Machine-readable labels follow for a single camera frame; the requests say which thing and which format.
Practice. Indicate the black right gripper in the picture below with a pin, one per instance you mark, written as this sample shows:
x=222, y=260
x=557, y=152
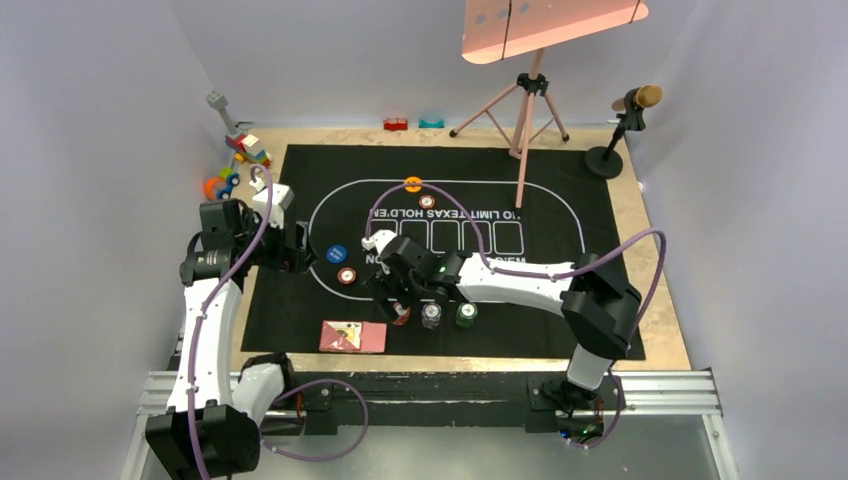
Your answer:
x=380, y=284

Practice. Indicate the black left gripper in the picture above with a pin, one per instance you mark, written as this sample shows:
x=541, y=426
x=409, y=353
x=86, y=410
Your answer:
x=293, y=259

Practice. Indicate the blue small blind button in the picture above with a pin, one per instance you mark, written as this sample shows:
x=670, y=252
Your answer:
x=336, y=254

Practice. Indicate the red poker chip stack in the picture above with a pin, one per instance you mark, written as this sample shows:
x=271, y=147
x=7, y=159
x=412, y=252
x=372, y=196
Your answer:
x=402, y=314

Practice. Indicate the blue poker chip stack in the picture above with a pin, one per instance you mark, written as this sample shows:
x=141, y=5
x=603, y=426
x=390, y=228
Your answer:
x=431, y=315

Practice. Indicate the orange big blind button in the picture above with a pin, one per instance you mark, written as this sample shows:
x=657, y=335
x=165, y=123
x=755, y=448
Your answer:
x=412, y=184

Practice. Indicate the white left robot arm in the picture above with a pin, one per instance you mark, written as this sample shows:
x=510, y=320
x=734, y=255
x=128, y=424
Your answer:
x=211, y=424

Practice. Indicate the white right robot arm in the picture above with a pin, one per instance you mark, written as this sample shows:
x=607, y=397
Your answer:
x=600, y=307

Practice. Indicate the green poker chip stack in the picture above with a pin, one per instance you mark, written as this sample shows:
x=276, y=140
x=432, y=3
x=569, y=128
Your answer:
x=466, y=314

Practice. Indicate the red playing card box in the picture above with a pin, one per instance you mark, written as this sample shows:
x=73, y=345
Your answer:
x=353, y=337

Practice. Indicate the orange toy wheel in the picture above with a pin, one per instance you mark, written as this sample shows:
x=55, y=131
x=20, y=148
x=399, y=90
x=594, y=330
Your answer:
x=220, y=187

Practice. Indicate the colourful toy block train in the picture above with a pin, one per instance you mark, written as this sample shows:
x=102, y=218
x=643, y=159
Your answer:
x=247, y=147

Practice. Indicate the red toy block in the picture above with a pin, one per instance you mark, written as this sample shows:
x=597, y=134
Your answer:
x=395, y=124

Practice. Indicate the teal toy block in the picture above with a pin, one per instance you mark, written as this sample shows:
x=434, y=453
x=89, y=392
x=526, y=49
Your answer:
x=431, y=123

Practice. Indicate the gold microphone on stand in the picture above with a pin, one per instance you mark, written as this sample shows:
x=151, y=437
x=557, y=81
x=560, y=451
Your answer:
x=606, y=162

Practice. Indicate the pink music stand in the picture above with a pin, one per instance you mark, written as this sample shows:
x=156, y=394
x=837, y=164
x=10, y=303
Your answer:
x=498, y=30

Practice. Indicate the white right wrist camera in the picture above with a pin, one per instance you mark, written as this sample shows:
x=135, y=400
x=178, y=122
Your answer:
x=378, y=240

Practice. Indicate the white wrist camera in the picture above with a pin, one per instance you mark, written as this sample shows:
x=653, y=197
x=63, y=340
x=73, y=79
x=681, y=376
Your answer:
x=276, y=196
x=378, y=240

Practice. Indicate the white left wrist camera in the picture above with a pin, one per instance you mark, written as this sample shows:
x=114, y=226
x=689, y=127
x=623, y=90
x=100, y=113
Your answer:
x=276, y=196

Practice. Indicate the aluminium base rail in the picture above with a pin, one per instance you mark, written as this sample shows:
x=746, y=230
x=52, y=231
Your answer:
x=482, y=418

